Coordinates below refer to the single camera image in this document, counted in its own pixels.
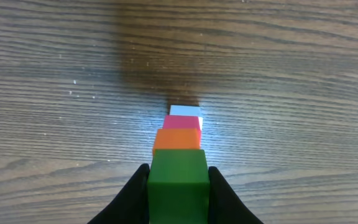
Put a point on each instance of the green cube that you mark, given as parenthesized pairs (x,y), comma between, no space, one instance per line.
(179,186)

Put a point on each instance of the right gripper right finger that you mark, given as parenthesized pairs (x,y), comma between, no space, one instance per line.
(225,208)

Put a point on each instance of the pink cube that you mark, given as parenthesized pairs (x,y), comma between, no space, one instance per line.
(181,122)

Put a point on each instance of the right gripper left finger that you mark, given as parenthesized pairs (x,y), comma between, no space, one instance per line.
(129,205)

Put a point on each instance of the orange cube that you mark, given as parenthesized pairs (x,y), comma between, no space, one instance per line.
(176,138)

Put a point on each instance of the white cube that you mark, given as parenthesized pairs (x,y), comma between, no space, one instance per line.
(185,110)

